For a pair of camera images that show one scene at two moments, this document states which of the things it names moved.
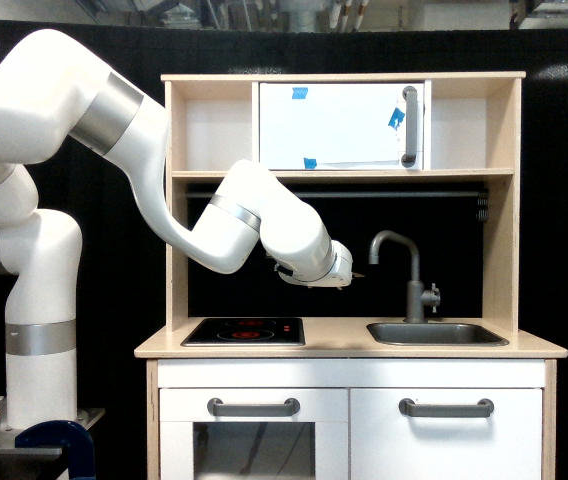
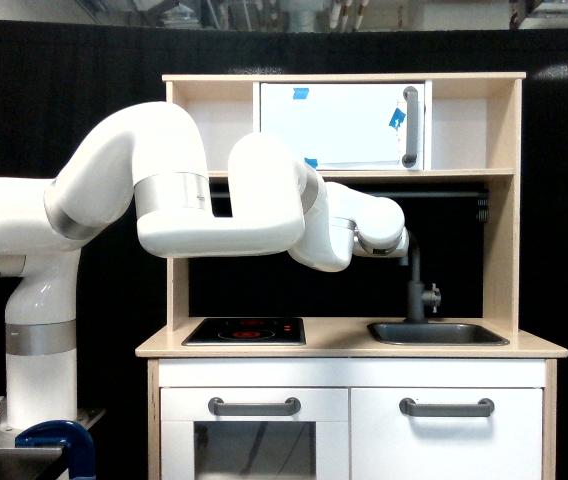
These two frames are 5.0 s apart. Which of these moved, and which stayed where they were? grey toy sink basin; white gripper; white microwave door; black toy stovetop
Moved: white gripper
Stayed: white microwave door; black toy stovetop; grey toy sink basin
